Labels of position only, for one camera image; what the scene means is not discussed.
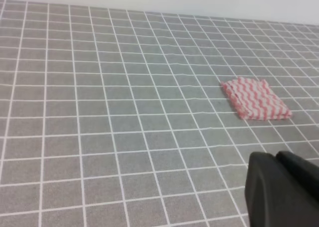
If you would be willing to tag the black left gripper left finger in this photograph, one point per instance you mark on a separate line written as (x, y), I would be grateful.
(274, 198)

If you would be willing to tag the pink white wavy striped towel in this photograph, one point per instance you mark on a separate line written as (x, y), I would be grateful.
(254, 100)

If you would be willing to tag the grey checkered tablecloth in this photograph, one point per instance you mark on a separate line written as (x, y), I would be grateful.
(117, 118)

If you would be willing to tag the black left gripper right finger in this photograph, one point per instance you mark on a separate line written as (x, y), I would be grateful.
(303, 171)

